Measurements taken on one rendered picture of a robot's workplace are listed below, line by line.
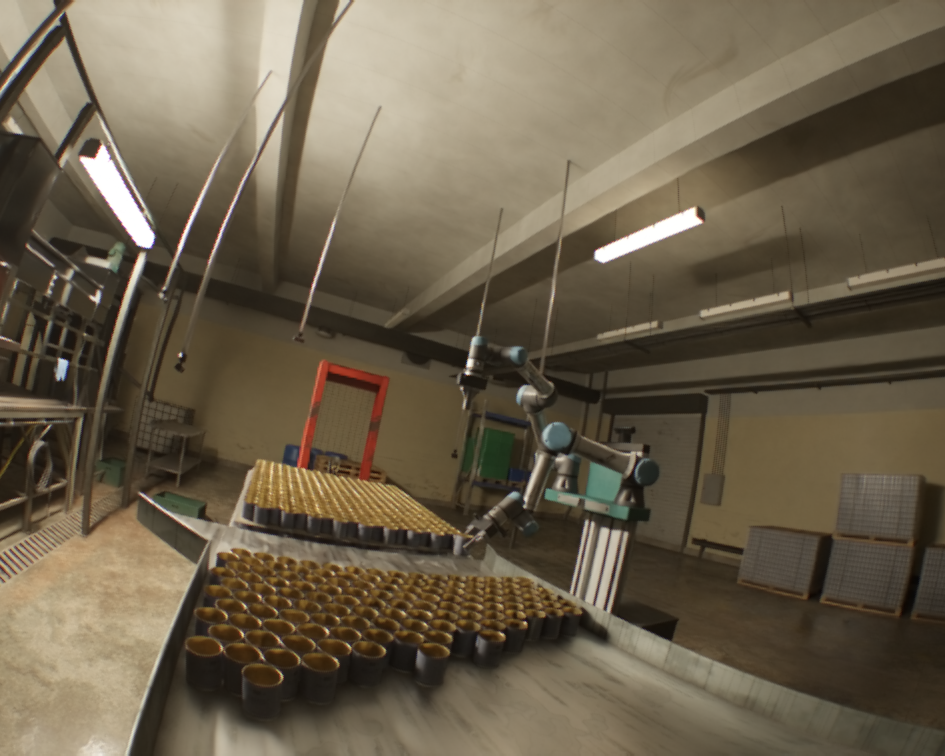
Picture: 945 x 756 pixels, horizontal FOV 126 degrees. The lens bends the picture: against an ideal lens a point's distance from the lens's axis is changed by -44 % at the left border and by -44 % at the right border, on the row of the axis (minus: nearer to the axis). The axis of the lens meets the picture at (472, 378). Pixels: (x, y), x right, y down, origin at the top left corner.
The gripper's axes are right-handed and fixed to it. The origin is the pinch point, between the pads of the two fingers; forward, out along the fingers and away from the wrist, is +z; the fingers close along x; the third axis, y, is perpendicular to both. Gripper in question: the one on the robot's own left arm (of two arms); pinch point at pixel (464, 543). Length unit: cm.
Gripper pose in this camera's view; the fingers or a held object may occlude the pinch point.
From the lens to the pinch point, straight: 179.1
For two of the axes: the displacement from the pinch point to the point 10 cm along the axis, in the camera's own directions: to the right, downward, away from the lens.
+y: -4.9, -8.5, -1.7
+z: -7.5, 5.2, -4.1
